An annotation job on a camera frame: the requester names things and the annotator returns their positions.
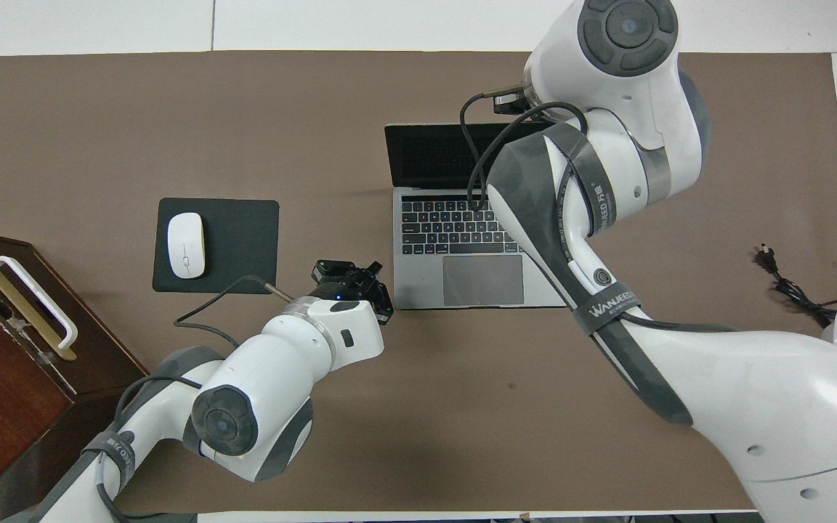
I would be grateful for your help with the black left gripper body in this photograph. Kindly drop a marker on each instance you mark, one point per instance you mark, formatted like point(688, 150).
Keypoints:
point(342, 290)

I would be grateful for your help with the brown table mat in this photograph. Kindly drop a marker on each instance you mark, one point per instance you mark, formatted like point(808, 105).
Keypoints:
point(171, 123)

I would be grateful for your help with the white computer mouse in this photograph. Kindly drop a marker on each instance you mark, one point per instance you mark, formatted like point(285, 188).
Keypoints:
point(186, 243)

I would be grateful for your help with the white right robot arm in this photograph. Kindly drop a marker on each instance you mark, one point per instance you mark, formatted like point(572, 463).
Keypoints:
point(789, 407)

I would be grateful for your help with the black mouse pad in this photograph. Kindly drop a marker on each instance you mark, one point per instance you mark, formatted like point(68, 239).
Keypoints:
point(244, 240)

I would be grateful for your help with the silver grey laptop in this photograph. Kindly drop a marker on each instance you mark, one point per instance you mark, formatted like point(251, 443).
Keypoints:
point(433, 283)

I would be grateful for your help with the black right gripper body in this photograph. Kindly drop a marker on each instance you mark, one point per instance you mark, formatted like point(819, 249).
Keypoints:
point(511, 107)

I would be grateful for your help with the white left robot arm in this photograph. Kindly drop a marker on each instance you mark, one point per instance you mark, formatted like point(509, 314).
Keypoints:
point(280, 363)

